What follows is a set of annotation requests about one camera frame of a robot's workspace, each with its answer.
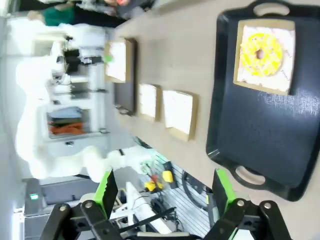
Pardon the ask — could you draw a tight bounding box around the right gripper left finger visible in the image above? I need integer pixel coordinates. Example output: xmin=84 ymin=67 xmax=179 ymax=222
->
xmin=37 ymin=167 xmax=123 ymax=240

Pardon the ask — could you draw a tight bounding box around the white flat board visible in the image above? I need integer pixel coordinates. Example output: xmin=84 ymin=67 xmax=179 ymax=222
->
xmin=124 ymin=181 xmax=172 ymax=235

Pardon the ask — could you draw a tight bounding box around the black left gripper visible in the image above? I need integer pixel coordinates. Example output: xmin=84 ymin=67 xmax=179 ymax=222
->
xmin=63 ymin=49 xmax=114 ymax=74

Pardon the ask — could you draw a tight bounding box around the shelf with folded clothes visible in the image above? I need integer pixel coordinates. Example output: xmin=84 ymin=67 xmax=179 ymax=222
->
xmin=46 ymin=106 xmax=92 ymax=140

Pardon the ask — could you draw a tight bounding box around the square brown cardboard box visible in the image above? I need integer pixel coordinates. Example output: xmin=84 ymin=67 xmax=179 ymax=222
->
xmin=162 ymin=89 xmax=200 ymax=143
xmin=232 ymin=19 xmax=296 ymax=96
xmin=104 ymin=37 xmax=138 ymax=84
xmin=138 ymin=83 xmax=163 ymax=123

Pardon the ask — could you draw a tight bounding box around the grey box with green light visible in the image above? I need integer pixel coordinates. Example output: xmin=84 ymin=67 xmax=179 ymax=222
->
xmin=22 ymin=177 xmax=49 ymax=217

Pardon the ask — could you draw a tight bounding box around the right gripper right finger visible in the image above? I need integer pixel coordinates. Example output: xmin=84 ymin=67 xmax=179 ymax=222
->
xmin=203 ymin=168 xmax=293 ymax=240

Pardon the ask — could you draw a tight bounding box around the yellow glazed donut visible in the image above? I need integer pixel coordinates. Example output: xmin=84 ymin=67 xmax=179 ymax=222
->
xmin=239 ymin=32 xmax=285 ymax=78

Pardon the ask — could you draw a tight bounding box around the yellow and black tool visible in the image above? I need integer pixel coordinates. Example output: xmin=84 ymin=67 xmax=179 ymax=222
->
xmin=144 ymin=181 xmax=164 ymax=193

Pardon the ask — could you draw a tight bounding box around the dark plastic tray with handles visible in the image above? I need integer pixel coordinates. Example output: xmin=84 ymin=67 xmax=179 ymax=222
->
xmin=205 ymin=0 xmax=320 ymax=203

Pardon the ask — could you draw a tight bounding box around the dark brown plastic tray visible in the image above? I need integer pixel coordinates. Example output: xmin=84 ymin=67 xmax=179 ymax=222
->
xmin=114 ymin=81 xmax=137 ymax=116

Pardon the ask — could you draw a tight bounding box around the person in green top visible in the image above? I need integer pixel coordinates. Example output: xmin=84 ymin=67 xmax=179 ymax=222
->
xmin=26 ymin=5 xmax=76 ymax=27

